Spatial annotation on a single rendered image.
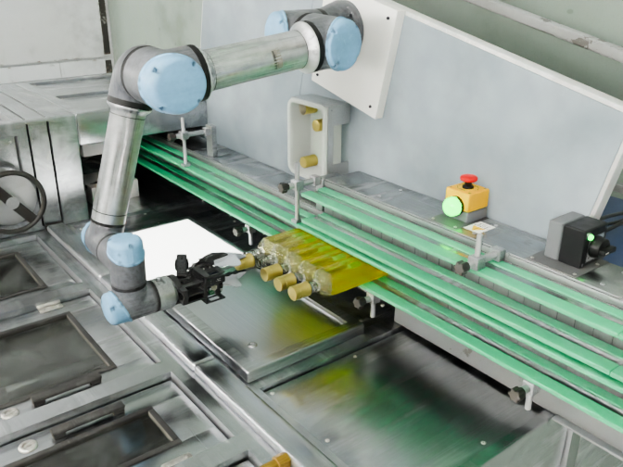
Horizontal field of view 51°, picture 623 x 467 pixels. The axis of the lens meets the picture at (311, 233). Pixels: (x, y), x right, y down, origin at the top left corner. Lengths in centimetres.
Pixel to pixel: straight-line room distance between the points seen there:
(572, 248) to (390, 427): 50
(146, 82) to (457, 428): 91
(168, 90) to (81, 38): 394
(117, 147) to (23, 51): 368
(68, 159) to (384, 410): 141
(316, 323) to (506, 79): 72
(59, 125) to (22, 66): 284
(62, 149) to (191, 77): 108
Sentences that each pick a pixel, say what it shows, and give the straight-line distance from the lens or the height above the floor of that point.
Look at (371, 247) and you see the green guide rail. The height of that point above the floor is 94.
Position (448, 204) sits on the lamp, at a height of 85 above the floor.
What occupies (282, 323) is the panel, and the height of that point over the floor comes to 114.
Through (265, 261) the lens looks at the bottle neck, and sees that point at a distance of 164.
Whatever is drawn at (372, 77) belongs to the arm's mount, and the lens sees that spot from 174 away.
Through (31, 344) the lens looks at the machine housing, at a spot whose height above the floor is 164.
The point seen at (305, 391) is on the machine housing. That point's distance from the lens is 147.
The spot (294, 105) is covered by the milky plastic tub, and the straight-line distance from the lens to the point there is 193.
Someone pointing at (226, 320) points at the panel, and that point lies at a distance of 167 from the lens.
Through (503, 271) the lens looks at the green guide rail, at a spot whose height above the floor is 92.
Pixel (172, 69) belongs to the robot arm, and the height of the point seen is 137.
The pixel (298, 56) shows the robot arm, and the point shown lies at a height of 106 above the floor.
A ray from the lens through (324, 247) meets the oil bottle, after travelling 167.
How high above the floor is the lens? 194
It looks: 34 degrees down
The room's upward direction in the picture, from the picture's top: 107 degrees counter-clockwise
